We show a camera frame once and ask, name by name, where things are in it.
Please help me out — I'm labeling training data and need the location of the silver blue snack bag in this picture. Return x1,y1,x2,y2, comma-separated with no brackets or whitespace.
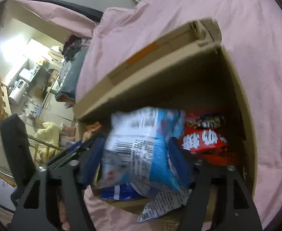
97,107,190,198

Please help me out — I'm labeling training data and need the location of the dark blue snack packet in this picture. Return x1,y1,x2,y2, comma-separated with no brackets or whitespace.
99,183,144,201

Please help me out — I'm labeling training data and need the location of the red cartoon snack bag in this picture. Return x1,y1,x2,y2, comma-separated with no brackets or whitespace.
180,111,241,166

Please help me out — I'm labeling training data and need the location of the silver yellow-label snack bag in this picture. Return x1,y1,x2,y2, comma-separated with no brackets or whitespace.
82,121,102,142

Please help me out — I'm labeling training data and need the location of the blue white chip bag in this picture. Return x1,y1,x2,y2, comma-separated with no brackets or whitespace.
137,189,192,223

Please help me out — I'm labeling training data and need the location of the person's left hand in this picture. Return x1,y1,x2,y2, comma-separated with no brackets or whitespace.
59,199,71,231

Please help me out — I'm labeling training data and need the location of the yellow plush blanket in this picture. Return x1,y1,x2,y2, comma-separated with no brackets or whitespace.
35,122,60,162

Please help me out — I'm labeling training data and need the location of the white kitchen cabinet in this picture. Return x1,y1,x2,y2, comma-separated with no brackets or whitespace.
37,92,74,127

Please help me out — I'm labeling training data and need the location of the white water heater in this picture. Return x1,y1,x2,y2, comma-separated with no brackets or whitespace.
8,79,28,105

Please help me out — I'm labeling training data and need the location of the pile of clothes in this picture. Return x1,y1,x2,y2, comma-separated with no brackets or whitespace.
55,34,91,104

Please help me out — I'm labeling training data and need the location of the brown cardboard box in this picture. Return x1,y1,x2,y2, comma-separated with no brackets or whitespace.
73,17,259,231

